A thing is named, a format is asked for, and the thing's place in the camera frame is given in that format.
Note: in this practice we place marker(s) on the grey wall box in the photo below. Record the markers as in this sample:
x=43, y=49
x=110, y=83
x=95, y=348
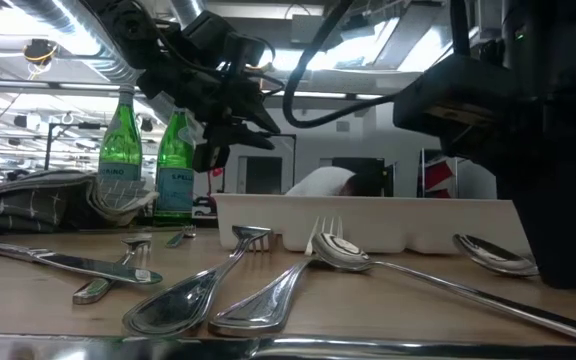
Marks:
x=343, y=126

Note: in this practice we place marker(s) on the white board panel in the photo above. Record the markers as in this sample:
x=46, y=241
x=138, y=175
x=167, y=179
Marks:
x=475, y=182

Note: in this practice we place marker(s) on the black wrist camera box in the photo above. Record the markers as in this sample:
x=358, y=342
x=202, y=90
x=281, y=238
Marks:
x=243, y=50

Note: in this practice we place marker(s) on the small silver fork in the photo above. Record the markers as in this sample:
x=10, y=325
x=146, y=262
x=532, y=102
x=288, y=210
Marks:
x=175, y=240
x=93, y=291

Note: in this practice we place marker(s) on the red and white shelf rack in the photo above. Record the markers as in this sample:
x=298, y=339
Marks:
x=438, y=175

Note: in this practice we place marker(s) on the red desk lamp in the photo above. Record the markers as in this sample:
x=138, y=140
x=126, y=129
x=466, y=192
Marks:
x=216, y=172

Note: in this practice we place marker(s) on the grey folded patterned cloth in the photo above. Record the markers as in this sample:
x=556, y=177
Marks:
x=33, y=200

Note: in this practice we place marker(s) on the silver ventilation duct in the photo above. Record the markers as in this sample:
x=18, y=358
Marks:
x=108, y=67

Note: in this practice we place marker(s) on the green glass water bottle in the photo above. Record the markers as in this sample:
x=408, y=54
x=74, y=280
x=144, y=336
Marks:
x=174, y=165
x=120, y=140

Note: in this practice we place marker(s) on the black metal frame stand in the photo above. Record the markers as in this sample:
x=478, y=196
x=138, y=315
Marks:
x=89, y=126

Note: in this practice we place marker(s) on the long ceiling light strip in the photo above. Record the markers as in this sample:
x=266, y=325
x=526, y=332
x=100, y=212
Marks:
x=93, y=86

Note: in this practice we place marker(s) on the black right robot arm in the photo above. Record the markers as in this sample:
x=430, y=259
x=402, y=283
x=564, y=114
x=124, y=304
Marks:
x=558, y=35

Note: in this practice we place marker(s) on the black yellow ceiling reel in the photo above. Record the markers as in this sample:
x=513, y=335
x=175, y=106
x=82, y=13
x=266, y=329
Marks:
x=40, y=50

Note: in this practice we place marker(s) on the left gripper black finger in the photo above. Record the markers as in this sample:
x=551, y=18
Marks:
x=255, y=114
x=218, y=145

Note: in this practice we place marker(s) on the silver spoon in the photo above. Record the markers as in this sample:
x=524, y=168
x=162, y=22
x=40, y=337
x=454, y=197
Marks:
x=340, y=252
x=493, y=255

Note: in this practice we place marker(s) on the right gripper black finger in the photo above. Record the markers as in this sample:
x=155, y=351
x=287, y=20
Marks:
x=568, y=225

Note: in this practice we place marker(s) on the white plastic cutlery organizer tray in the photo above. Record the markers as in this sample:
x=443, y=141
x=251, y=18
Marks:
x=393, y=220

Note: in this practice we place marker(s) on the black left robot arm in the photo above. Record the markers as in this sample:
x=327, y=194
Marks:
x=128, y=25

